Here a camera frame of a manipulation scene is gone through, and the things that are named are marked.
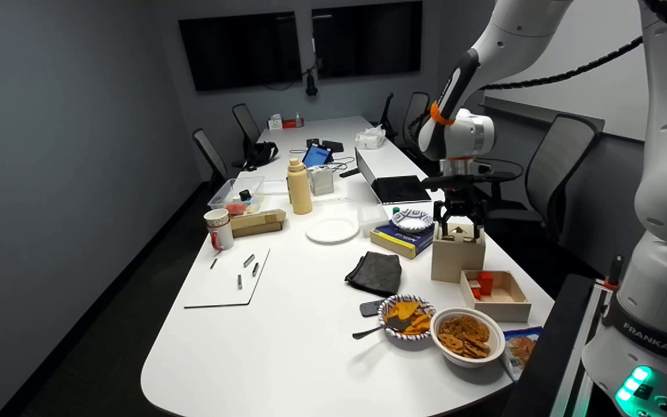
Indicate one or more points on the small patterned empty bowl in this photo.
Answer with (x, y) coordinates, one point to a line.
(412, 221)

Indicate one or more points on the red flat package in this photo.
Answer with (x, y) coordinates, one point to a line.
(292, 121)

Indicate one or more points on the black mesh chair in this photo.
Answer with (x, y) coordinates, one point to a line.
(209, 151)
(246, 121)

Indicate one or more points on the grey mesh office chair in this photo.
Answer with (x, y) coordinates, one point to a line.
(557, 164)

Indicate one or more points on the tan squeeze bottle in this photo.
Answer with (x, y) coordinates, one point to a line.
(299, 187)

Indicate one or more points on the blue snack bag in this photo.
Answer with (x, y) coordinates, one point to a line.
(524, 348)

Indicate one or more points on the black robot stand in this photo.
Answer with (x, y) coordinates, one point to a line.
(550, 354)

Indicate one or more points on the open laptop computer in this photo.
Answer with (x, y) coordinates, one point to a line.
(392, 169)

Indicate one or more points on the tan wooden block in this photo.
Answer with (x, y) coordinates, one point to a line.
(257, 223)

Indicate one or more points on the white round plate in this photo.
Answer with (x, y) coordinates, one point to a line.
(331, 229)

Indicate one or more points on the small black flat pad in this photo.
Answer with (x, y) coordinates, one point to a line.
(371, 308)

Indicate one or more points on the wall whiteboard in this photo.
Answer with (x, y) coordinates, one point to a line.
(596, 83)

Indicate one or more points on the patterned bowl of orange chips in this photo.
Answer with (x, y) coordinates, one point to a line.
(406, 317)

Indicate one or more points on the black bag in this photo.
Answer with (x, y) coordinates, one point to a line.
(259, 154)

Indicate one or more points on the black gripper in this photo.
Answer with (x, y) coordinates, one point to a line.
(456, 205)

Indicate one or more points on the blue tablet stand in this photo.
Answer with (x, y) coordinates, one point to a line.
(318, 155)

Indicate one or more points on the blue and yellow book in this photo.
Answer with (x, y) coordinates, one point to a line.
(401, 241)

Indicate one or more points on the wide black wall monitor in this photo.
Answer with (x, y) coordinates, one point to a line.
(240, 48)

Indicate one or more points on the white plastic bag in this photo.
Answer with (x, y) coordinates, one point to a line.
(368, 140)

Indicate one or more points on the large red wooden block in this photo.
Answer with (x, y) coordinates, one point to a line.
(486, 282)

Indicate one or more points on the small green block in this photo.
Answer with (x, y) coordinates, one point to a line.
(397, 208)

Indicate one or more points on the white cup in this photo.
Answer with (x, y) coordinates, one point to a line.
(321, 181)

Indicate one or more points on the black hanging microphone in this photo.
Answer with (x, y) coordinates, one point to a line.
(311, 82)

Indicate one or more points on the shallow wooden tray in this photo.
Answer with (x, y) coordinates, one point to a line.
(502, 301)

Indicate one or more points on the white jar with red label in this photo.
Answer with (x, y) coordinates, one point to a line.
(218, 229)

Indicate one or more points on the metal spoon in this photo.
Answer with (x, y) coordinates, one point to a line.
(367, 331)

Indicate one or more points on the white bowl of pretzels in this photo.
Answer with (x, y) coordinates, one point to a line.
(466, 336)

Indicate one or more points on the dark grey folded cloth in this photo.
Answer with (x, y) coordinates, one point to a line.
(374, 271)

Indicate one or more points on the clear plastic container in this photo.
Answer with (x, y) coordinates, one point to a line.
(235, 190)

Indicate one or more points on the dark office chair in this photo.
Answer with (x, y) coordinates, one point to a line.
(412, 115)

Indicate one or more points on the small white box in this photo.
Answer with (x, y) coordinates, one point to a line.
(274, 121)

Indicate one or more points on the wooden shape sorter box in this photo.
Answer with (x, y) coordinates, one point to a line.
(456, 265)

